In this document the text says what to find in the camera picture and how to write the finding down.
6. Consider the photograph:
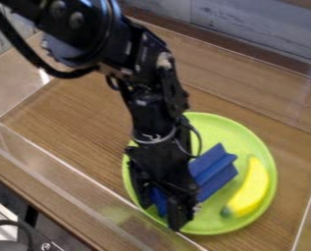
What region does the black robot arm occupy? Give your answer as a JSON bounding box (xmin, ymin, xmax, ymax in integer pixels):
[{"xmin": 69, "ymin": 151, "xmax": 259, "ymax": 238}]
[{"xmin": 0, "ymin": 0, "xmax": 199, "ymax": 230}]

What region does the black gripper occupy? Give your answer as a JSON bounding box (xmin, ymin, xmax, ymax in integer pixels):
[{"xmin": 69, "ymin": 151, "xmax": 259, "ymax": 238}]
[{"xmin": 125, "ymin": 130, "xmax": 197, "ymax": 231}]

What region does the yellow toy banana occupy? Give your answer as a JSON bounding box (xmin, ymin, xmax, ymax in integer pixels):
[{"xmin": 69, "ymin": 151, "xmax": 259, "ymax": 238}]
[{"xmin": 220, "ymin": 156, "xmax": 271, "ymax": 219}]

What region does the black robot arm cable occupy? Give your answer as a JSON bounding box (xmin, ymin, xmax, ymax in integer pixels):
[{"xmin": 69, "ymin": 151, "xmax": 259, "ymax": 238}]
[{"xmin": 0, "ymin": 0, "xmax": 102, "ymax": 80}]

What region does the black cable bottom left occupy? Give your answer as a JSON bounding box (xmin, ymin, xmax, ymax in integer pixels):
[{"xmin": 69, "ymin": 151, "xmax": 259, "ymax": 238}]
[{"xmin": 0, "ymin": 219, "xmax": 35, "ymax": 251}]

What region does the blue cross-shaped block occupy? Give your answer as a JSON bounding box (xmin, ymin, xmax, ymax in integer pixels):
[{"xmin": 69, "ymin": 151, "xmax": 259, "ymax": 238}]
[{"xmin": 152, "ymin": 143, "xmax": 239, "ymax": 217}]

